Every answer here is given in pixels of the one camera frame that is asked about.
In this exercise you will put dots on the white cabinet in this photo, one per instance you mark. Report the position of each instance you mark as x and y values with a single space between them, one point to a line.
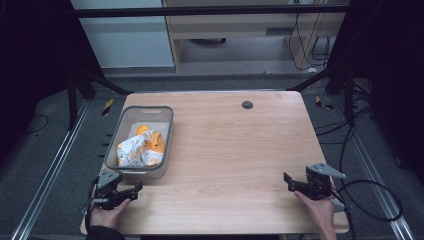
126 43

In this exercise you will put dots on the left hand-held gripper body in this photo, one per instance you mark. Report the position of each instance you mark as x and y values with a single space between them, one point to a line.
108 181

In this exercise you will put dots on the aluminium floor rail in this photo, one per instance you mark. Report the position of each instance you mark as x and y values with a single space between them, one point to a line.
50 173
370 170

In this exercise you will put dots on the crumpled white orange packet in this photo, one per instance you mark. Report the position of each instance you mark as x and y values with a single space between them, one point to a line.
140 150

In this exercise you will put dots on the yellow black floor tape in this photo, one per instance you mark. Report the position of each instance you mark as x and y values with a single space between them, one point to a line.
321 103
107 107

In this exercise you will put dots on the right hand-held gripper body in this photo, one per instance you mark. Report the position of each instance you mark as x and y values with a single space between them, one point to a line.
318 185

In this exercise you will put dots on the black metal stand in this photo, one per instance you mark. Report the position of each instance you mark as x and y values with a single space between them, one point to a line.
349 96
72 100

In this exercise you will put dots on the person's right hand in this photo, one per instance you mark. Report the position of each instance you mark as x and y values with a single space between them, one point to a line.
316 210

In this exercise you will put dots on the grey plastic bin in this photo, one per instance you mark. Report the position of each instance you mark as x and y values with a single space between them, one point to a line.
160 115

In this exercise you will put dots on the black horizontal frame bar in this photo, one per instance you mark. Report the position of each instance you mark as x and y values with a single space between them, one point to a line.
200 10

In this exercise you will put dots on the light wooden desk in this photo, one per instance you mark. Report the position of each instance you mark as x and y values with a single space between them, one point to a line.
233 25

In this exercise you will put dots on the person's left hand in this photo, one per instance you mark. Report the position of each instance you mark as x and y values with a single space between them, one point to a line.
106 216

